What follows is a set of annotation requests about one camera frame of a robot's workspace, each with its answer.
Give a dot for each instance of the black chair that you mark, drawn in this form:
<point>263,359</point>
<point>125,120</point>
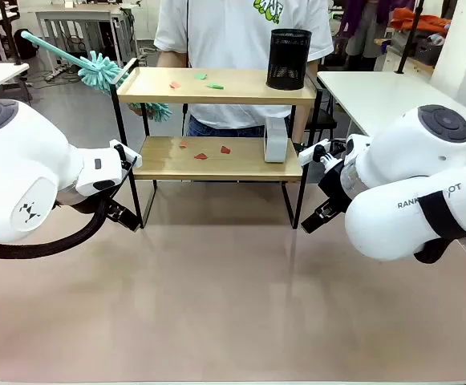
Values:
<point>321,120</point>

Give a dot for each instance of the red paper scrap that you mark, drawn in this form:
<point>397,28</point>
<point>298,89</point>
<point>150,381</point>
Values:
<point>183,144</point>
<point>225,149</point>
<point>175,84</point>
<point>201,156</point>

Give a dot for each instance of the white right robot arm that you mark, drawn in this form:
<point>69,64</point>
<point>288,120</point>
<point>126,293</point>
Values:
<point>417,168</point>

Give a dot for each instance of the background person in purple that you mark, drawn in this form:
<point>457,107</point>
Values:
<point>371,28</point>

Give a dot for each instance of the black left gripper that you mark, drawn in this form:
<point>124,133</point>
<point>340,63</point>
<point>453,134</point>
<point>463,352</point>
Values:
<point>111,208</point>

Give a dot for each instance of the green paper scrap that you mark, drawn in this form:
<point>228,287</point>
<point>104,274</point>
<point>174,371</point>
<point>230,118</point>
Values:
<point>215,86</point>
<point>200,75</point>

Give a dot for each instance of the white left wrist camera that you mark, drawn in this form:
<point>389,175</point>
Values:
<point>126,151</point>

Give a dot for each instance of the orange cloth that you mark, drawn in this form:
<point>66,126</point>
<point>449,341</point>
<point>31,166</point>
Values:
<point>417,20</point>

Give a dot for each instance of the grey background desk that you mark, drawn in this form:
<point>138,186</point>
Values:
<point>80,18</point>

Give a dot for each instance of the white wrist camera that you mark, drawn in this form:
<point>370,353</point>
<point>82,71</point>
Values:
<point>313,152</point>
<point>126,151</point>

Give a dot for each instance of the teal chenille duster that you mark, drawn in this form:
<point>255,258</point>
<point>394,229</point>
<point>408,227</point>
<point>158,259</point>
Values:
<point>100,72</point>

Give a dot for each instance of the black backpack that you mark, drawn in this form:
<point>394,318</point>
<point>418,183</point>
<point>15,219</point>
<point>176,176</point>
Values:
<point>26,44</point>

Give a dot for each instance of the two-tier wooden black-frame shelf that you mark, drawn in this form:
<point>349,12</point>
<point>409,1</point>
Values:
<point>216,160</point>

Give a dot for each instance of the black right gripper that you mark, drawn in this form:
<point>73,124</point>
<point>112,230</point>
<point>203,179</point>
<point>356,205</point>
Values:
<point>335,188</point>

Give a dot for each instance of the person's right hand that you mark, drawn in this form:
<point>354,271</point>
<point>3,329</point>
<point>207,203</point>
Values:
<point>138,111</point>

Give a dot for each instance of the person in white T-shirt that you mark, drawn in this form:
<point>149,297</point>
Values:
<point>224,36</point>

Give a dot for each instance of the white floor power strip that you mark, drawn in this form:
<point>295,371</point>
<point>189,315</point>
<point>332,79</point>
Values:
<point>58,73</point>

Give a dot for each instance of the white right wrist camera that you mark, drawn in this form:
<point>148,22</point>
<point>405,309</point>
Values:
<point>313,152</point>

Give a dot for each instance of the black mesh pen holder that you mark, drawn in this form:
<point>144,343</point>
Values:
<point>288,60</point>

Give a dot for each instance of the large white side table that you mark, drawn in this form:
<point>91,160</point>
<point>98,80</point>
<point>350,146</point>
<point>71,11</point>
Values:
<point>377,96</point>

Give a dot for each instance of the black stand pole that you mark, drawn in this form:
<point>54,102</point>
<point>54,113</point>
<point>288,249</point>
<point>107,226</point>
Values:
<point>10,36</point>
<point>409,36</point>

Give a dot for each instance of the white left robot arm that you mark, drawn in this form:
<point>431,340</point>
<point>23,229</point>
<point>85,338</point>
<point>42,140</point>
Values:
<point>16,160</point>

